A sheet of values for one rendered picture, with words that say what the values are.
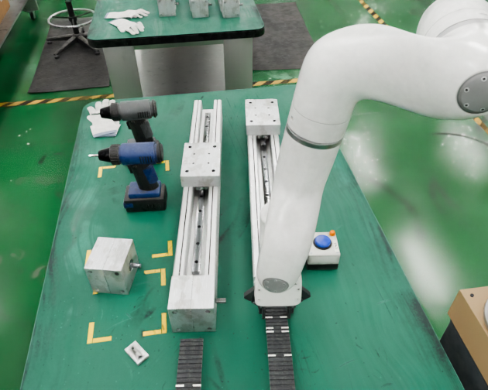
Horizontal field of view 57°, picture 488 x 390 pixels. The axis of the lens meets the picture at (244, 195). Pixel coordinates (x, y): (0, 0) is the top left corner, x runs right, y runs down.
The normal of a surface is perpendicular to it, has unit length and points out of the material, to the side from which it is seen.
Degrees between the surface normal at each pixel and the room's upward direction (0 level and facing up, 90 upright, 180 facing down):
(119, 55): 90
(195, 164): 0
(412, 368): 0
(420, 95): 103
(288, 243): 59
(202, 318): 90
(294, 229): 48
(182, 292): 0
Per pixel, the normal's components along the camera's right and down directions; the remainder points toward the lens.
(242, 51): 0.14, 0.66
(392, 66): -0.72, 0.35
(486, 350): -0.99, 0.11
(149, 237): -0.01, -0.74
